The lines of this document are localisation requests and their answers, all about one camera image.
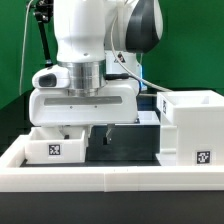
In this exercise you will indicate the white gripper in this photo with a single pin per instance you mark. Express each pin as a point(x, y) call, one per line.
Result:
point(115, 103)

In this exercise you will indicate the white drawer tray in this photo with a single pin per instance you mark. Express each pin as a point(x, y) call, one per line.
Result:
point(48, 145)

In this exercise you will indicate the white drawer cabinet box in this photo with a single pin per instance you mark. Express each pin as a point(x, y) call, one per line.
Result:
point(191, 128)

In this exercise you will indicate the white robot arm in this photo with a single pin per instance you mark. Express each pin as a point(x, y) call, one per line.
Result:
point(92, 81)

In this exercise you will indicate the white base tag plate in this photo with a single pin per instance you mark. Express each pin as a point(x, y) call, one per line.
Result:
point(148, 118)

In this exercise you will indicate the white U-shaped border frame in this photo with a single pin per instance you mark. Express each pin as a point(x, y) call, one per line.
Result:
point(15, 178)

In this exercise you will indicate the black camera stand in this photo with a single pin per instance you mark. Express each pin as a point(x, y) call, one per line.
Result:
point(43, 13)

